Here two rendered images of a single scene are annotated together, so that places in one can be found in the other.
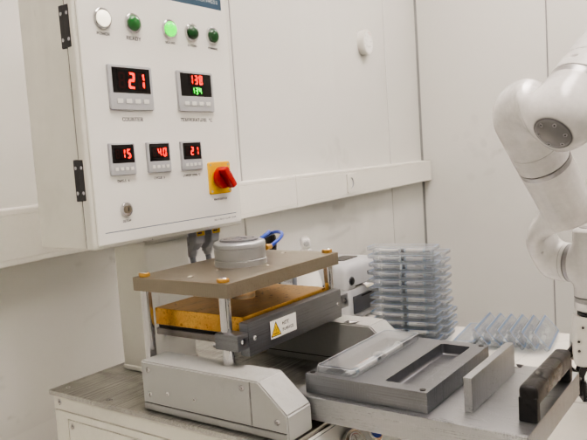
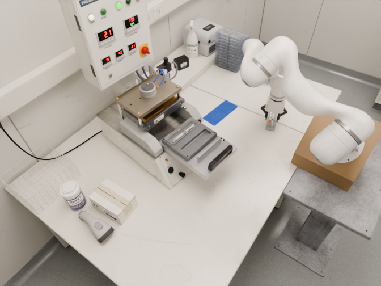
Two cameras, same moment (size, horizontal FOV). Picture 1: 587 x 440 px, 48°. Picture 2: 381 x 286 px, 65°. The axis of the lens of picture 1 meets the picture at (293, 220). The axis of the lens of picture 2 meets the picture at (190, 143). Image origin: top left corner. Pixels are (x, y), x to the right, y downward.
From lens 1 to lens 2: 80 cm
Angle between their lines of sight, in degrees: 44
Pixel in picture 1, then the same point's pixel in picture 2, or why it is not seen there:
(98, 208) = (100, 79)
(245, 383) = (144, 142)
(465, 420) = (195, 165)
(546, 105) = (244, 76)
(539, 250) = not seen: hidden behind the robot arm
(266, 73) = not seen: outside the picture
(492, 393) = (208, 154)
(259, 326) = (150, 122)
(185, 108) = (127, 33)
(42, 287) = not seen: hidden behind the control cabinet
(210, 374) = (136, 135)
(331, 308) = (177, 105)
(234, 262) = (145, 96)
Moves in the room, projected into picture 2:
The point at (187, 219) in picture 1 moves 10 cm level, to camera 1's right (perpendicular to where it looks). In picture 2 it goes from (132, 68) to (152, 70)
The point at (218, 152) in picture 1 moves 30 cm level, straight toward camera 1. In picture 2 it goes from (143, 41) to (134, 80)
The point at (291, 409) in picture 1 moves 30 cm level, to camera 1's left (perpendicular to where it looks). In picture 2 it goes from (156, 150) to (93, 146)
